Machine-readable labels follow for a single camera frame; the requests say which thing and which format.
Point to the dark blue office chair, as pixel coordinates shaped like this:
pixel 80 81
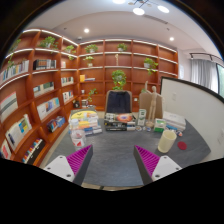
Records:
pixel 118 101

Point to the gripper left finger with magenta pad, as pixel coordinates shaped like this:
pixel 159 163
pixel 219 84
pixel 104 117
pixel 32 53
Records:
pixel 73 167

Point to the potted green plant centre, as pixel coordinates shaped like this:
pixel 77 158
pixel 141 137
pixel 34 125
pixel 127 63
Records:
pixel 119 79

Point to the clear plastic water bottle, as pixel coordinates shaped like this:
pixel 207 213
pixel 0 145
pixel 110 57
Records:
pixel 77 135

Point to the wooden artist mannequin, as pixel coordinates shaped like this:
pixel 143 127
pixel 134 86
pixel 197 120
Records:
pixel 153 104

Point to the red bottle cap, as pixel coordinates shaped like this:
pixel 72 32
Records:
pixel 182 145

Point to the stack of white boxes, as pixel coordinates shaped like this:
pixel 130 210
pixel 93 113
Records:
pixel 175 120

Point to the small green white box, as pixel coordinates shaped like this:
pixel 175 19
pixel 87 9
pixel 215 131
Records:
pixel 159 125

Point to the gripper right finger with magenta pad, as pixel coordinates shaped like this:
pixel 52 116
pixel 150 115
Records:
pixel 153 167

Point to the orange wooden bookshelf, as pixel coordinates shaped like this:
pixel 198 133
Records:
pixel 48 75

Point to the black box with orange picture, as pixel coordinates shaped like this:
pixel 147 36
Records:
pixel 119 122

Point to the green and white carton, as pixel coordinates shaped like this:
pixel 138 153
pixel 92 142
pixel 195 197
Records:
pixel 141 117

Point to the cream plastic cup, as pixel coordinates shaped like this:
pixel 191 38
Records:
pixel 166 141

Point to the brown cardboard box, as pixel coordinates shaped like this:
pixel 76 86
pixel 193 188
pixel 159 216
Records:
pixel 145 102

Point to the white board panel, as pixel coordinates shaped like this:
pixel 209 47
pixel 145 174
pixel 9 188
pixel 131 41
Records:
pixel 201 107

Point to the grey window curtain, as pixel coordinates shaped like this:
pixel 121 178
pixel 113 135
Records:
pixel 204 73

